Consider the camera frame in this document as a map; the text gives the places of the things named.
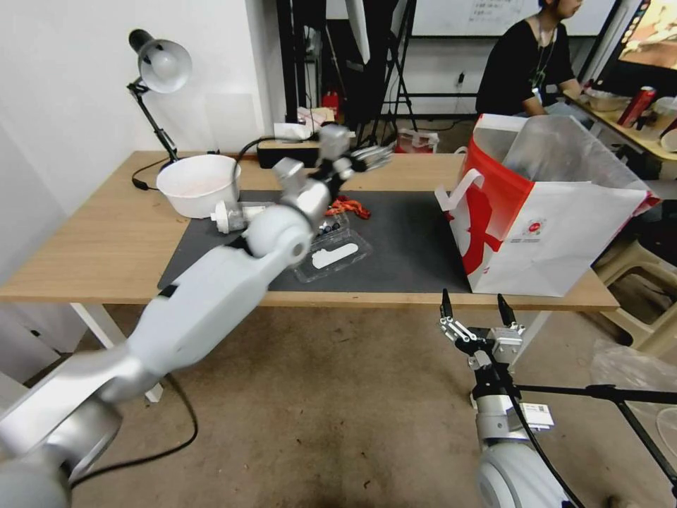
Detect clear plastic sheet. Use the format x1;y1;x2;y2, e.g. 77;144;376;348
588;338;677;406

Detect red drink can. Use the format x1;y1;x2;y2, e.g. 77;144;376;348
617;85;658;129

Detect wooden table with white legs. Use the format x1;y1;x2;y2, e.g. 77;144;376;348
0;150;621;404

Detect white whiteboard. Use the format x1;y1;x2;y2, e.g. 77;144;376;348
411;0;621;38

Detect red and white delivery bag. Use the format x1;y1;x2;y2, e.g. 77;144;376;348
434;113;661;298

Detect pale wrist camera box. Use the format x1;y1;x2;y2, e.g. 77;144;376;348
488;326;525;367

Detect red food piece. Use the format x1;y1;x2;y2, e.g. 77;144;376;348
324;194;372;221

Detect large display screen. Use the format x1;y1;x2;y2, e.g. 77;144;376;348
600;0;677;97

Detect black rectangular box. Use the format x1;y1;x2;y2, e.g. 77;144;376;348
257;140;322;171

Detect black tripod stand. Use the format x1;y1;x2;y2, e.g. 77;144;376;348
511;382;677;485

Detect white plastic bottle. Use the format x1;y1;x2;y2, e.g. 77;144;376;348
209;200;267;234

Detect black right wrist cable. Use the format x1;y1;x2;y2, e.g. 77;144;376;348
484;346;583;508

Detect black floor cable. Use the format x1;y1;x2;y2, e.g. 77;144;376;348
67;374;200;487

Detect person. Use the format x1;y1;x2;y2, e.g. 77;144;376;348
474;0;584;121

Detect black light stand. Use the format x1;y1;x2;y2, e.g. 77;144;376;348
346;0;422;147

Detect white plastic bag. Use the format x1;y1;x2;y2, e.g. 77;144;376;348
395;128;441;155

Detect black metal rack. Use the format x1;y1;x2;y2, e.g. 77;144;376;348
276;0;330;123

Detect beige plastic stool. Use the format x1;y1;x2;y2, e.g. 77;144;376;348
591;232;677;360

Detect large white bowl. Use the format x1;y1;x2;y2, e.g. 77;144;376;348
155;154;243;219

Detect clear disposable takeout box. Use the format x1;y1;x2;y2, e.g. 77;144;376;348
291;210;374;284

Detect black and white desk lamp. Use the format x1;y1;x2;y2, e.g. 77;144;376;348
126;28;193;164

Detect black lamp cable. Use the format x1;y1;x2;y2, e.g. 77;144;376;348
130;158;180;193

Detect white paper cup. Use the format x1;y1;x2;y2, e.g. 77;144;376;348
652;96;677;129

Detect wooden side desk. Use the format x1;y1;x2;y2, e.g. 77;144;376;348
561;88;677;161

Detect black table mat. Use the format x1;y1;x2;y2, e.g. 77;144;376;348
157;190;472;294

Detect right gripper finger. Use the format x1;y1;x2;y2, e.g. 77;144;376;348
436;288;480;348
496;294;526;337

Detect clear bowl on desk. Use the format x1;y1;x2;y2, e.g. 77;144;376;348
583;87;631;113

